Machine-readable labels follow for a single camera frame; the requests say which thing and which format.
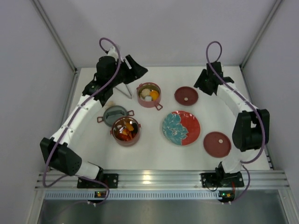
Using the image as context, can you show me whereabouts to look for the steel serving tongs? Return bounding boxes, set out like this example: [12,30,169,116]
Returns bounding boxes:
[115,84,133,99]

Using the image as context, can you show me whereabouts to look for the pink steel bowl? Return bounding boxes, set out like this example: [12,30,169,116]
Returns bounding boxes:
[110,116,141,147]
[136,82,163,111]

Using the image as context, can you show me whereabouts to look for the steamed bun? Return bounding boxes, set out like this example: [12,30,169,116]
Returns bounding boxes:
[140,89,151,98]

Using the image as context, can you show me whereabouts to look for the orange half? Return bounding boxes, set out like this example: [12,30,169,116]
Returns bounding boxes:
[149,90,159,101]

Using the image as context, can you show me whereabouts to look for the white sushi roll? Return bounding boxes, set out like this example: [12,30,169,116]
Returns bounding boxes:
[144,96,152,102]

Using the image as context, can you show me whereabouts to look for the grey lunch box lid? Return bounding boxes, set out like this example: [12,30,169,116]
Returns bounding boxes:
[97,105,135,127]

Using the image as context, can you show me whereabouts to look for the black spiky sea cucumber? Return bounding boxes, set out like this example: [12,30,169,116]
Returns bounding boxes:
[131,123,138,134]

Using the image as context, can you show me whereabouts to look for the dark red lid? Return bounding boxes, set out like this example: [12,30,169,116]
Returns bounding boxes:
[203,132,231,158]
[174,86,199,106]

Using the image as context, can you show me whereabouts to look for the fried orange piece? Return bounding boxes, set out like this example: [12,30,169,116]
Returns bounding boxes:
[126,123,134,131]

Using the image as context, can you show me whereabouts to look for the salmon piece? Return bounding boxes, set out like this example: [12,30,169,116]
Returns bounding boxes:
[122,128,131,136]

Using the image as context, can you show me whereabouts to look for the red sausage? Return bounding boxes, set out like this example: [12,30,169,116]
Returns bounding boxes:
[117,133,131,141]

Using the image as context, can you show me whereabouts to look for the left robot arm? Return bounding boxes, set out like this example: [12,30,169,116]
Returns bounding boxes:
[40,55,148,182]

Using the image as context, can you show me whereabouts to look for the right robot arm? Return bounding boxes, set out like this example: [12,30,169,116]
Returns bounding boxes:
[194,62,270,174]

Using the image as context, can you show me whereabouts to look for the red and teal plate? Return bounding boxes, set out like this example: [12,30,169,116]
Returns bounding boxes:
[162,111,201,146]

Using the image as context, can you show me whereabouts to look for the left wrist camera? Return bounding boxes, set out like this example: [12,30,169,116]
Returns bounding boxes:
[107,45,120,61]

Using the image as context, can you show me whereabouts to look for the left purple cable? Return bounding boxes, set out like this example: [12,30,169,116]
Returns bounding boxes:
[42,37,122,188]

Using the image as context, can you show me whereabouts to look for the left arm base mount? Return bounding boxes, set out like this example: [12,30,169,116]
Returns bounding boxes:
[77,169,119,189]

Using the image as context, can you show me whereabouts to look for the aluminium rail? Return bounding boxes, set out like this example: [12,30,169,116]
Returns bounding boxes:
[35,169,290,189]

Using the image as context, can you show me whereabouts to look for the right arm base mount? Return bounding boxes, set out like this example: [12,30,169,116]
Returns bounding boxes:
[200,162,245,190]

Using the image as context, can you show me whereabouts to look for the slotted cable duct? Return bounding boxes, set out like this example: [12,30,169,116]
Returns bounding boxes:
[44,190,222,200]

